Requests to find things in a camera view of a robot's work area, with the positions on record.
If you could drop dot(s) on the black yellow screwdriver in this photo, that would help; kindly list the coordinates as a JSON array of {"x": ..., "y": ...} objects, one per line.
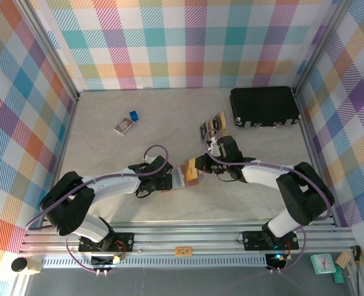
[{"x": 357, "y": 253}]

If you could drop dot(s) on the black credit card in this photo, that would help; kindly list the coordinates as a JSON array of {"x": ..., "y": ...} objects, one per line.
[
  {"x": 216, "y": 121},
  {"x": 203, "y": 131}
]

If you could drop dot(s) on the aluminium frame post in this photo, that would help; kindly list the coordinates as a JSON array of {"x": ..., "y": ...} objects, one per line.
[
  {"x": 51, "y": 50},
  {"x": 320, "y": 46}
]

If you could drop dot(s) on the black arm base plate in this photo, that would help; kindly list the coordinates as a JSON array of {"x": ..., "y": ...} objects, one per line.
[
  {"x": 123, "y": 240},
  {"x": 253, "y": 240}
]

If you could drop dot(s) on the teal alarm clock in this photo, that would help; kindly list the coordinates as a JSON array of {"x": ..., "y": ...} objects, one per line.
[{"x": 323, "y": 264}]

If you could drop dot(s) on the small blue box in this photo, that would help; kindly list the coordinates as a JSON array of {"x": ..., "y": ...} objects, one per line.
[{"x": 134, "y": 115}]

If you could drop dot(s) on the brown leather card holder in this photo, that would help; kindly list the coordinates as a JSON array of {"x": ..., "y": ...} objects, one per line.
[{"x": 177, "y": 179}]

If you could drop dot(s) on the tan credit card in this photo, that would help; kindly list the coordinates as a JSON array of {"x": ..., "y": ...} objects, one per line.
[
  {"x": 190, "y": 171},
  {"x": 210, "y": 125},
  {"x": 226, "y": 133},
  {"x": 222, "y": 119}
]

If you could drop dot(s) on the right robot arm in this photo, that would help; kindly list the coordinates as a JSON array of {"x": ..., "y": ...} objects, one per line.
[{"x": 262, "y": 174}]

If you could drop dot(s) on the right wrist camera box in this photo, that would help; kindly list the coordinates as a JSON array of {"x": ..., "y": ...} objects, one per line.
[{"x": 213, "y": 146}]

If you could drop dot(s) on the aluminium side rail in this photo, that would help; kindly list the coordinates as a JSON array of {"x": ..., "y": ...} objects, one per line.
[{"x": 314, "y": 154}]

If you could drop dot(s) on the small wooden tag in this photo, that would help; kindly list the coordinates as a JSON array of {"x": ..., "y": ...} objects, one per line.
[{"x": 183, "y": 251}]

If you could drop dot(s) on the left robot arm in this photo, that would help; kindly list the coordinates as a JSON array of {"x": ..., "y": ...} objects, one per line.
[{"x": 114, "y": 183}]

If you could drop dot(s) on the small wooden block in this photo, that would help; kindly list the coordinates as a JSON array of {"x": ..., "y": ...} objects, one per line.
[{"x": 344, "y": 259}]

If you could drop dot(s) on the playing card deck box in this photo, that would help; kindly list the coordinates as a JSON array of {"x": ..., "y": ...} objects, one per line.
[{"x": 124, "y": 125}]

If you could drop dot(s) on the black hard case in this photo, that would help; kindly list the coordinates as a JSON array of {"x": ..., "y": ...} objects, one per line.
[{"x": 262, "y": 105}]

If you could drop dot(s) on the aluminium rail platform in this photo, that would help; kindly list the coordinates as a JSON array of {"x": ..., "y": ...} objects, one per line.
[{"x": 200, "y": 234}]

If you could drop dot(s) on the small black controller board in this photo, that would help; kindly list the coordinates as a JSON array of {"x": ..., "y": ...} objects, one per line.
[
  {"x": 103, "y": 260},
  {"x": 276, "y": 260}
]

